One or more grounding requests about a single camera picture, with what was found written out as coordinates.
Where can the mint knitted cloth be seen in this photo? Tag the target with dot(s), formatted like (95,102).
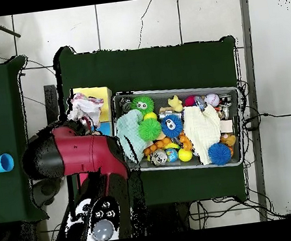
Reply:
(129,127)

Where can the cream knitted cloth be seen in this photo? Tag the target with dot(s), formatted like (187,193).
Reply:
(202,132)

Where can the white paper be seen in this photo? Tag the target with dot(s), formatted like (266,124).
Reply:
(86,108)

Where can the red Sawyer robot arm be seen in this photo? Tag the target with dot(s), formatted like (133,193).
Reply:
(86,154)

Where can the shallow grey mesh bin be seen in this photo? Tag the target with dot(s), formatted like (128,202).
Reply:
(160,99)

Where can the wooden box with three holes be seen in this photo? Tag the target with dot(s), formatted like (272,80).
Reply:
(104,91)

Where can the yellow ball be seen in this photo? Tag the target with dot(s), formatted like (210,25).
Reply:
(150,116)

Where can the green spiky googly-eyed ball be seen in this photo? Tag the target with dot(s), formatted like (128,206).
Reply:
(143,105)

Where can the blue spiky googly-eyed ball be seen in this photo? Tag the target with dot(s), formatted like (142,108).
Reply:
(172,126)
(220,153)

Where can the yellow foam toy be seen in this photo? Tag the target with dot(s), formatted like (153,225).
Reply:
(175,103)

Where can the crushed silver can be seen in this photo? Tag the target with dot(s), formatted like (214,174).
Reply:
(159,157)

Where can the globe print ball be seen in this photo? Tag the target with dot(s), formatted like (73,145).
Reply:
(172,154)

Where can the white baseball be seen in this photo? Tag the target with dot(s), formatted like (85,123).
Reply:
(212,100)

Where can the black upright panel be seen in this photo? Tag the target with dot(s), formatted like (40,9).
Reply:
(51,103)

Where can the grey stand foot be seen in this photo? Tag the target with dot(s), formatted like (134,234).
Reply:
(46,193)

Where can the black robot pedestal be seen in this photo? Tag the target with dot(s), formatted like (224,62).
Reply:
(173,219)

